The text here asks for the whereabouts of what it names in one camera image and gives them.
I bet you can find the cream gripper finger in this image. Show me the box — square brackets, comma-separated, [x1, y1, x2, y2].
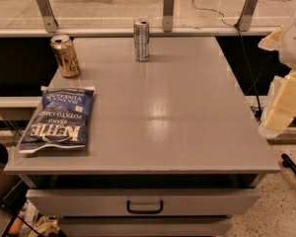
[259, 70, 296, 138]
[258, 27, 283, 51]

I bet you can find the silver blue redbull can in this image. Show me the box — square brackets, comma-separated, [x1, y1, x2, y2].
[133, 19, 149, 62]

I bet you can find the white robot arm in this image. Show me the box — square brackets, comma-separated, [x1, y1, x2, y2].
[259, 12, 296, 138]

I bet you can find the gold soda can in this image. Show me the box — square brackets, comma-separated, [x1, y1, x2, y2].
[50, 35, 80, 78]

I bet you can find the black floor stand leg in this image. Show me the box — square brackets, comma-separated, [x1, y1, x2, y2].
[281, 154, 296, 176]

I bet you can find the grey upper drawer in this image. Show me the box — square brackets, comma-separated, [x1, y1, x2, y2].
[27, 189, 259, 217]

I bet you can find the grey drawer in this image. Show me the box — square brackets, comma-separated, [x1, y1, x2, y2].
[59, 217, 233, 237]
[27, 189, 259, 217]

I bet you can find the grey lower drawer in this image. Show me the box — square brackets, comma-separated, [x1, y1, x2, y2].
[59, 217, 233, 237]

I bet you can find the blue kettle chips bag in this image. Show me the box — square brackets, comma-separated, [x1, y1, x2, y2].
[19, 87, 95, 154]

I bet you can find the snack bag under table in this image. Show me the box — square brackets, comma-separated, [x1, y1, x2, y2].
[28, 216, 60, 237]

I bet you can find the right metal bracket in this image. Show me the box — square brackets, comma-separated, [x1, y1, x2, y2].
[236, 0, 259, 32]

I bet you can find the metal bracket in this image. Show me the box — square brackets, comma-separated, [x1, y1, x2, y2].
[162, 0, 175, 33]
[36, 0, 58, 33]
[236, 0, 259, 32]

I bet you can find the middle metal bracket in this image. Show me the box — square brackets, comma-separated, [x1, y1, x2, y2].
[162, 0, 175, 33]

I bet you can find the black drawer handle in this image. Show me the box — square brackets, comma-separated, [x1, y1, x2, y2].
[126, 200, 164, 215]

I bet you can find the left metal bracket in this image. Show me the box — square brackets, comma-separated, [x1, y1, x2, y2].
[36, 0, 58, 33]

